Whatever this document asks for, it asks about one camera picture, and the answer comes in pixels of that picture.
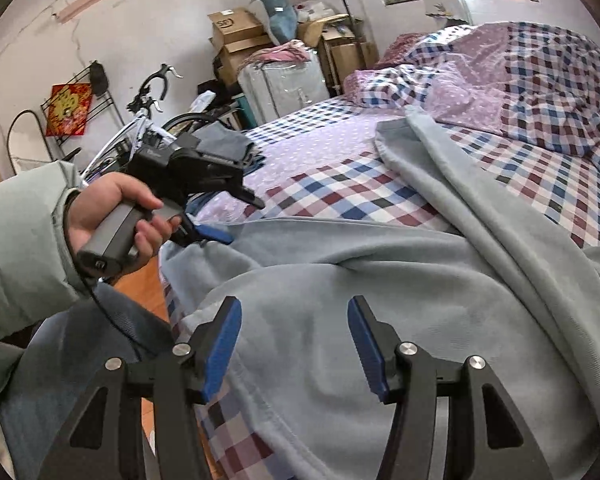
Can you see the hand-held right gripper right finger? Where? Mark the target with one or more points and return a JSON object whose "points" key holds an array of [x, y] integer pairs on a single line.
{"points": [[367, 350]]}

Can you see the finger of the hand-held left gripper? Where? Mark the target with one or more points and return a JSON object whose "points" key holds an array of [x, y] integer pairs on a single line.
{"points": [[249, 196], [212, 233]]}

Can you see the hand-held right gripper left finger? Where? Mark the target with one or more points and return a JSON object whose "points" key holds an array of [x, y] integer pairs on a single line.
{"points": [[225, 350]]}

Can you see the pale grey-blue pants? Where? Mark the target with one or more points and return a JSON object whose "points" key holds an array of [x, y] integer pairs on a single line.
{"points": [[355, 270]]}

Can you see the person's left forearm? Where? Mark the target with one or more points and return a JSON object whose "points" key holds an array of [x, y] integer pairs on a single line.
{"points": [[20, 240]]}

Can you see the stack of folded clothes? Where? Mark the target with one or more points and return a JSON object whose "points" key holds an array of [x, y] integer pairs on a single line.
{"points": [[230, 142]]}

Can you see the person's left hand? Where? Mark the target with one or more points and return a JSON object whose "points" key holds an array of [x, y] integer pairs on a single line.
{"points": [[95, 205]]}

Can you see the white bicycle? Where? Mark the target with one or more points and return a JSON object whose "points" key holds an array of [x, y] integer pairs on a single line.
{"points": [[136, 122]]}

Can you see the cardboard box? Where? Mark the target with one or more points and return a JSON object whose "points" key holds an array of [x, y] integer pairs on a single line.
{"points": [[240, 57], [347, 57], [235, 25], [320, 27]]}

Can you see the silver suitcase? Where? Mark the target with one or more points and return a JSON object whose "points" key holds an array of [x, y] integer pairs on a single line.
{"points": [[285, 85]]}

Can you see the black bag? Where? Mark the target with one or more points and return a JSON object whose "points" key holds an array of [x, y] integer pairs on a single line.
{"points": [[98, 77]]}

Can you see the pink cloth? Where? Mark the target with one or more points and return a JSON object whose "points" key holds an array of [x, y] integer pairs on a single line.
{"points": [[280, 52]]}

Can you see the person's legs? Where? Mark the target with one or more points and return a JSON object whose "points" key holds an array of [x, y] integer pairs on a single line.
{"points": [[55, 340]]}

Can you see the teal plush toy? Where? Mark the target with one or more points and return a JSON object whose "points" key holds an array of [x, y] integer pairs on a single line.
{"points": [[280, 15]]}

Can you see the white plastic bag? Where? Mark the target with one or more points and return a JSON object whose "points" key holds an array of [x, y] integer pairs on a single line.
{"points": [[312, 10]]}

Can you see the maroon patterned pillow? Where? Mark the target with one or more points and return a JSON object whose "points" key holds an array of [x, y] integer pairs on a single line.
{"points": [[405, 44]]}

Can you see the checked and dotted duvet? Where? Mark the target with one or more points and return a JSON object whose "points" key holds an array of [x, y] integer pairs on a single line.
{"points": [[530, 85]]}

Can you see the red wall poster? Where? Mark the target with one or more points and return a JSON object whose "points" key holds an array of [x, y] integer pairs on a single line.
{"points": [[69, 109]]}

